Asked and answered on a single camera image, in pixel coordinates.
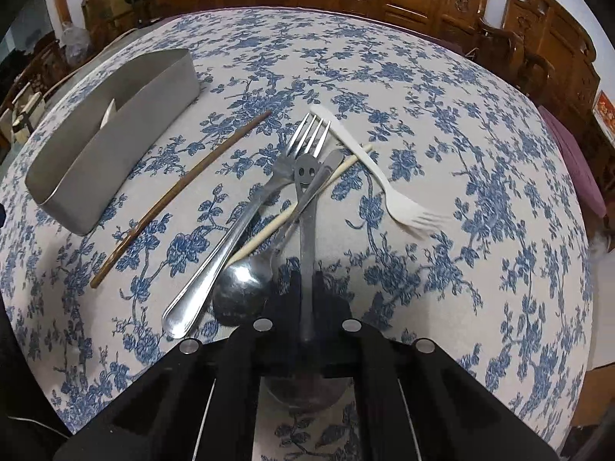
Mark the carved wooden armchair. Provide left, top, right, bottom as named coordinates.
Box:
left=475, top=0, right=602, bottom=159

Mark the square purple seat cushion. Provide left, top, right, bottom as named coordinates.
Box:
left=537, top=104, right=607, bottom=218

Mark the smiley-handle metal spoon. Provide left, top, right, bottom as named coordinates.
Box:
left=266, top=153, right=347, bottom=413

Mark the wooden chair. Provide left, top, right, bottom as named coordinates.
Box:
left=0, top=33, right=68, bottom=106

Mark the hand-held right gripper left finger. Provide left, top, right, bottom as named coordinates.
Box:
left=53, top=271, right=305, bottom=461

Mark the metal tray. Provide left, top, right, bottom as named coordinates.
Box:
left=24, top=48, right=201, bottom=237

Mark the beige chopstick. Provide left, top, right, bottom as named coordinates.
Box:
left=229, top=143, right=374, bottom=262

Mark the plain metal spoon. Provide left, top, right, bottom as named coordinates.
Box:
left=212, top=149, right=345, bottom=327

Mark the crumpled plastic bag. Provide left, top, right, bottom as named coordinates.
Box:
left=62, top=21, right=93, bottom=64

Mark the large white spoon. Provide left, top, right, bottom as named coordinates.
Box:
left=98, top=98, right=119, bottom=128

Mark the metal fork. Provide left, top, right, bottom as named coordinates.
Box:
left=162, top=112, right=332, bottom=340

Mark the red desk calendar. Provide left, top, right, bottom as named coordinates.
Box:
left=593, top=90, right=615, bottom=143

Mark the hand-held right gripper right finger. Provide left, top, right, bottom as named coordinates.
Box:
left=312, top=271, right=561, bottom=461

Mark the dark brown chopstick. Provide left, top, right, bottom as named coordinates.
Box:
left=90, top=110, right=273, bottom=289

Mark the blue floral tablecloth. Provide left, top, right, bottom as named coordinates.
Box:
left=0, top=7, right=595, bottom=461

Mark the white plastic fork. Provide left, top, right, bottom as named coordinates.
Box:
left=309, top=104, right=451, bottom=240

